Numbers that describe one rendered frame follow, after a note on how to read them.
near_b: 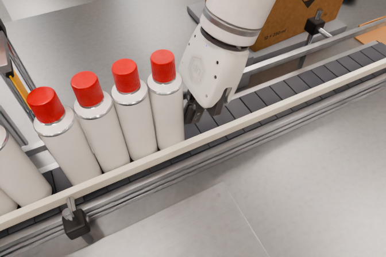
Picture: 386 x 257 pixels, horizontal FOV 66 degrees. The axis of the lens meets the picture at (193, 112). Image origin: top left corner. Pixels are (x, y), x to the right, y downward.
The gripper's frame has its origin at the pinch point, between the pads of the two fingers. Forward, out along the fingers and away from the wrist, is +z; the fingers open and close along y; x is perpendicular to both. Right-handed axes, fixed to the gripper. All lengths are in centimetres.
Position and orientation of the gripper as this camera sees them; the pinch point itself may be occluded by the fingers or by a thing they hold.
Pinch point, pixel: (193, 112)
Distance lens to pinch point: 52.1
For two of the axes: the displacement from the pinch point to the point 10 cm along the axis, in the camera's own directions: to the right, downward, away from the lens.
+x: 8.4, -1.1, 5.3
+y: 4.5, 6.8, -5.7
